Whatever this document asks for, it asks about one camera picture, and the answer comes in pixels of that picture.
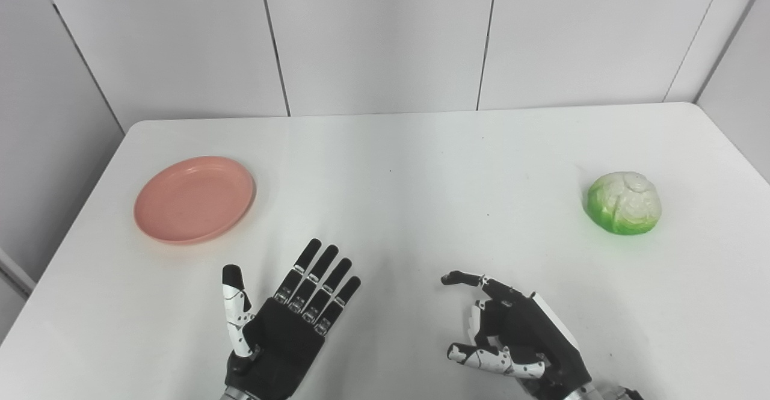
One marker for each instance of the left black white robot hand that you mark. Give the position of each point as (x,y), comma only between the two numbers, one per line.
(289,334)

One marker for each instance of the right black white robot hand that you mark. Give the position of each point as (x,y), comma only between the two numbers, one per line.
(529,334)

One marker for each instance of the green white cabbage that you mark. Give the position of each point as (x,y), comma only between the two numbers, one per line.
(624,203)

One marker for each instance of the pink round plate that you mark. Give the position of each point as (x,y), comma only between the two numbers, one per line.
(194,200)

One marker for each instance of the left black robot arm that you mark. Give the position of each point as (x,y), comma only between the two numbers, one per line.
(237,395)

